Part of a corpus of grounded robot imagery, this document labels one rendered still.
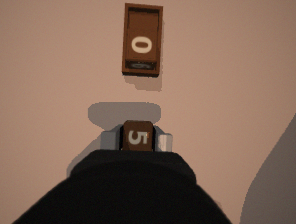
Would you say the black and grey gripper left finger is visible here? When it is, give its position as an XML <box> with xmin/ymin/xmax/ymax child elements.
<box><xmin>100</xmin><ymin>124</ymin><xmax>124</xmax><ymax>150</ymax></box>

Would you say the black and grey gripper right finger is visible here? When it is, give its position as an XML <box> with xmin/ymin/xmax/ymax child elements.
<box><xmin>152</xmin><ymin>126</ymin><xmax>173</xmax><ymax>152</ymax></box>

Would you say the brown rectangular tray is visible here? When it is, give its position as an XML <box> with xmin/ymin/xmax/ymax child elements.
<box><xmin>122</xmin><ymin>3</ymin><xmax>163</xmax><ymax>77</ymax></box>

